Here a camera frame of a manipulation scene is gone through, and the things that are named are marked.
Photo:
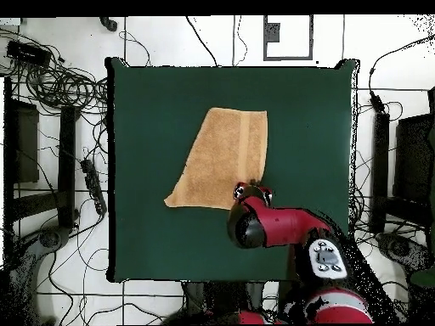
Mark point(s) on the tan terry towel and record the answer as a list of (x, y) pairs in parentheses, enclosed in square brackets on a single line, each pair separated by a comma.
[(221, 159)]

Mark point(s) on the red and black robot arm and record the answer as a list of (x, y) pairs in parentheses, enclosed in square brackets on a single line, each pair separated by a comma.
[(285, 224)]

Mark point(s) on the dark green table cloth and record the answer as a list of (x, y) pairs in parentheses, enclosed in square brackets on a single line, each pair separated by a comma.
[(153, 237)]

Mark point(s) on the black power strip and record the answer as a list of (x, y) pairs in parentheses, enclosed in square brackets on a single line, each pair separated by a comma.
[(93, 185)]

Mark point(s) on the grey tripod base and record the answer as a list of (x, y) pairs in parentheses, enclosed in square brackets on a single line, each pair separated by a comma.
[(51, 239), (399, 248)]

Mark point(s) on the small black plug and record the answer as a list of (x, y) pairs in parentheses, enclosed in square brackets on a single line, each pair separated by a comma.
[(108, 23)]

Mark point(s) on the black rectangular box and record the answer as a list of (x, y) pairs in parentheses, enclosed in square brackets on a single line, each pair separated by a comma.
[(27, 52)]

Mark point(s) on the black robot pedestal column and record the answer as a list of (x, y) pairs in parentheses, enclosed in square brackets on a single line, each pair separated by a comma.
[(217, 299)]

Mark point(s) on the black stand frame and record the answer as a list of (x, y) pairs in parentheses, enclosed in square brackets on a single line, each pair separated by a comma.
[(67, 163), (380, 169)]

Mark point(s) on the grey square floor frame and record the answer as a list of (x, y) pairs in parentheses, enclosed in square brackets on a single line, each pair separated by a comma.
[(272, 34)]

